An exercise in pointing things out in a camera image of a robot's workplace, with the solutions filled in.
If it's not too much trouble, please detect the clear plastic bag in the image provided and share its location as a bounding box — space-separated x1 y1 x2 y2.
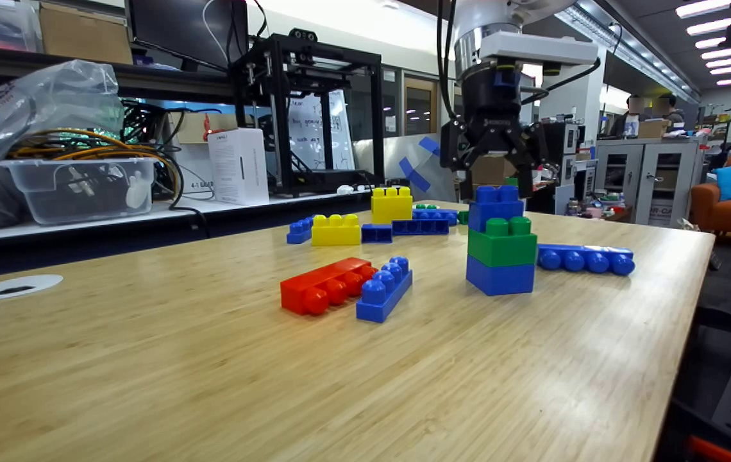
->
0 56 128 237

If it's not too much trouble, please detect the yellow three-stud block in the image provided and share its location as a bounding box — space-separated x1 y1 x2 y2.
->
310 210 365 249

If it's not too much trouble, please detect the yellow cable bundle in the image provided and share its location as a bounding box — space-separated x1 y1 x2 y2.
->
11 127 153 164

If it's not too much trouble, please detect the black monitor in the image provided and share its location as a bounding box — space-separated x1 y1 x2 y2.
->
125 0 251 77

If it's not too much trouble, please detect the white cardboard box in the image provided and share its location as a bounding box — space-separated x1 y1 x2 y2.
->
205 127 271 208

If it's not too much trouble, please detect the person in background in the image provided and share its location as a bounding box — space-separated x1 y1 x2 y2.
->
648 90 696 141
623 92 646 141

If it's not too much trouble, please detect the brown cardboard box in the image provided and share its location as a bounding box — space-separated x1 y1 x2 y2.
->
37 0 135 68
470 151 515 190

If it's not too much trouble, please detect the blue two-stud block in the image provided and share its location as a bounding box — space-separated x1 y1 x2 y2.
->
468 183 529 237
359 221 394 246

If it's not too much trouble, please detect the green square block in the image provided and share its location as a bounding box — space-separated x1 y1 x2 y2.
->
464 213 542 271

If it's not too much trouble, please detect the small white table grommet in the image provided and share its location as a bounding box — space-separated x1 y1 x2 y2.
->
0 273 67 305

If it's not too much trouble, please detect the red four-stud block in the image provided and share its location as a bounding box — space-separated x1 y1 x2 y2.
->
278 255 376 318

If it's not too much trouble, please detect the black shelf board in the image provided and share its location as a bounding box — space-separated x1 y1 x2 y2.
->
0 42 243 103

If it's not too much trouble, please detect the grey metal cabinet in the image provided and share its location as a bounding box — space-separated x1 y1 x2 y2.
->
593 136 702 230

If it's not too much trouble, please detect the blue square block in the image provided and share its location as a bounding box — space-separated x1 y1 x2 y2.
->
464 255 538 299

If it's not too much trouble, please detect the blue four-stud block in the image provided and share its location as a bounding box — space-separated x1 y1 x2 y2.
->
533 241 639 280
391 208 462 240
285 217 316 246
353 255 415 326

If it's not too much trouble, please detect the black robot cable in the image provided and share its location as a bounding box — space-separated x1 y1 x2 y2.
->
433 0 462 132

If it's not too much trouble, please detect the clear plastic container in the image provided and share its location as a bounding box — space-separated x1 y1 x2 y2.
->
0 154 160 230

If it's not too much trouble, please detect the black 3D printer frame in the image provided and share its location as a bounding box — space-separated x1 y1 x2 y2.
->
233 32 388 199

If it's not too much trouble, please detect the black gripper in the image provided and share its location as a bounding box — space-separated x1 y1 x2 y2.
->
459 61 538 203

